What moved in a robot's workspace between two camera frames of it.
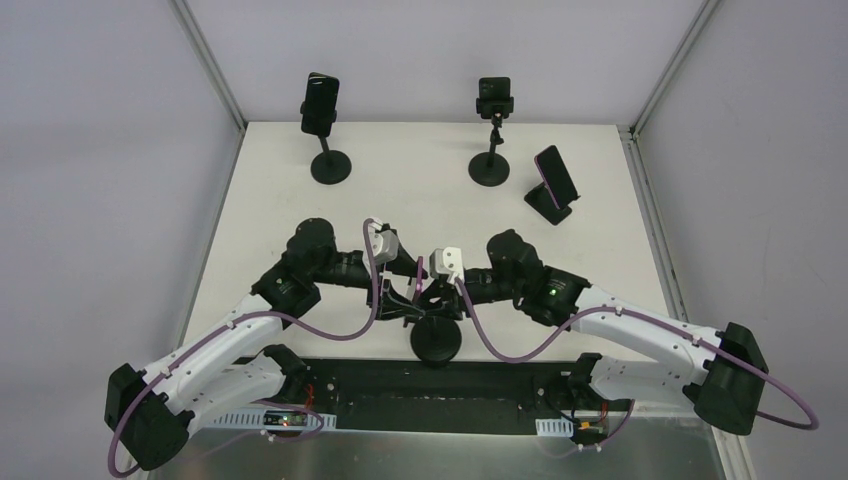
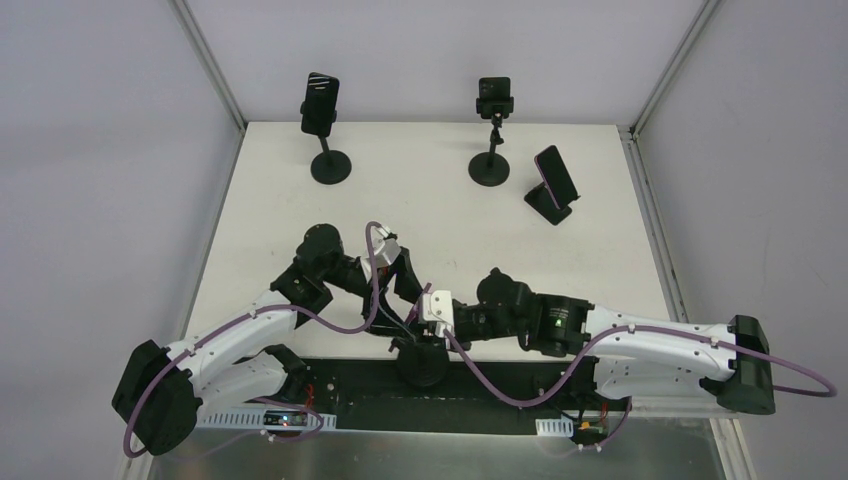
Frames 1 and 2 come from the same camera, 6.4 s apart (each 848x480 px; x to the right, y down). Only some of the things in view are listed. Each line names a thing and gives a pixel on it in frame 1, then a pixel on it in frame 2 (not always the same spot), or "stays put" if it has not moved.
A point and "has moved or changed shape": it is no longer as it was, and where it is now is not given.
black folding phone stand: x=541 y=200 stays put
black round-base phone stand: x=436 y=340 has moved or changed shape
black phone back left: x=320 y=104 stays put
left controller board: x=272 y=419 stays put
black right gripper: x=448 y=294 → x=457 y=321
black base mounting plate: x=382 y=396 stays put
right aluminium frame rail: x=628 y=136 stays put
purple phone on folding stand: x=557 y=177 stays put
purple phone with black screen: x=419 y=279 has moved or changed shape
